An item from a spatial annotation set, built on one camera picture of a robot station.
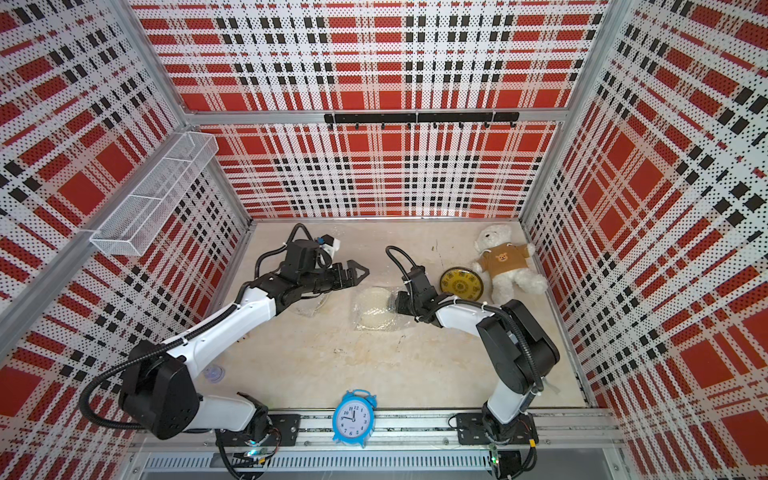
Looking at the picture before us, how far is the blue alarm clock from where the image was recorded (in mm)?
729

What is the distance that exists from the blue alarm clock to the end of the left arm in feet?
1.02

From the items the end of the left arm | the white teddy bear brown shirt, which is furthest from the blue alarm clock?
the white teddy bear brown shirt

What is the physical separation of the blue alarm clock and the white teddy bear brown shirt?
50 cm

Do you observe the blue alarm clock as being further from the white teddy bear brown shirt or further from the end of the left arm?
the white teddy bear brown shirt

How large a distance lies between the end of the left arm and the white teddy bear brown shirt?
47 cm

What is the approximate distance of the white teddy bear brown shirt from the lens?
3.08 feet

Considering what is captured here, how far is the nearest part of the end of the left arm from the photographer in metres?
0.60
